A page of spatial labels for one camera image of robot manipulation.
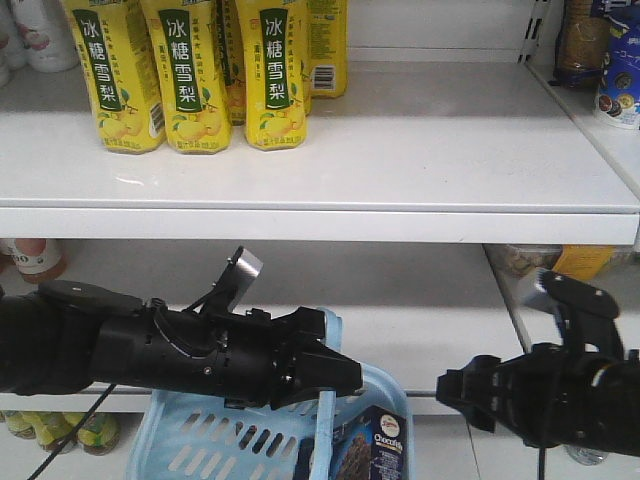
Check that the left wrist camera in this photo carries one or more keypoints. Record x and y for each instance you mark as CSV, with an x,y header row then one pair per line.
x,y
241,271

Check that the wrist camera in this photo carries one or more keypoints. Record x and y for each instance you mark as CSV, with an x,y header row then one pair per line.
x,y
241,271
583,314

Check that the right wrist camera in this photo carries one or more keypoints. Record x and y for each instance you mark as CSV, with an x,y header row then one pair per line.
x,y
583,314

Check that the clear cookie tub yellow label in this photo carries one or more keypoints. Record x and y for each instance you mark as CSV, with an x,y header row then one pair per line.
x,y
582,262

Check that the peach drink bottle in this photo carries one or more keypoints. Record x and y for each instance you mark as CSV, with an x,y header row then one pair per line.
x,y
36,260

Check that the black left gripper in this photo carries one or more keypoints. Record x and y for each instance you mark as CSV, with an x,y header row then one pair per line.
x,y
250,359

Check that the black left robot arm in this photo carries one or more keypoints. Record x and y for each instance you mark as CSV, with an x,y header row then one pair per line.
x,y
67,335

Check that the blue white cookie cup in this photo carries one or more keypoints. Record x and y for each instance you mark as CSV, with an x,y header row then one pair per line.
x,y
617,99

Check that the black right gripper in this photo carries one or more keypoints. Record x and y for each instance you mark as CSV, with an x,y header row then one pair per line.
x,y
547,397

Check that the yellow pear drink bottle left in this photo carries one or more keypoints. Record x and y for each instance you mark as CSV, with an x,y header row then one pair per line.
x,y
118,63

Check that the blue chocolate cookie box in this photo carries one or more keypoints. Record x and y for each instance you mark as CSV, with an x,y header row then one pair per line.
x,y
370,445

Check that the brown biscuit pack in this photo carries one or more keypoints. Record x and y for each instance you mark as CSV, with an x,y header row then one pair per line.
x,y
581,43

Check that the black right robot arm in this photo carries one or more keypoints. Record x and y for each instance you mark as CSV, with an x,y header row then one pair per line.
x,y
550,396

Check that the yellow pear drink bottle rear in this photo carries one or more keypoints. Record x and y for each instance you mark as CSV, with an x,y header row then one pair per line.
x,y
328,35

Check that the yellow pear drink bottle right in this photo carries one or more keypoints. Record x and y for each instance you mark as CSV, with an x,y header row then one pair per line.
x,y
274,38

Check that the yellow pear drink bottle middle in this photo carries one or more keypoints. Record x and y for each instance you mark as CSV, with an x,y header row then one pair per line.
x,y
193,93

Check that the yellow pear drink bottle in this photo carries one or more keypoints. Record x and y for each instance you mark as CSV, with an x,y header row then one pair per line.
x,y
328,35
274,38
193,93
118,63

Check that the white supermarket shelf unit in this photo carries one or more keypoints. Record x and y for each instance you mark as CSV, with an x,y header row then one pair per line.
x,y
448,139

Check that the light blue plastic basket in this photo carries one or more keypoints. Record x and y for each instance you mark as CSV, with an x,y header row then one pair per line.
x,y
187,436

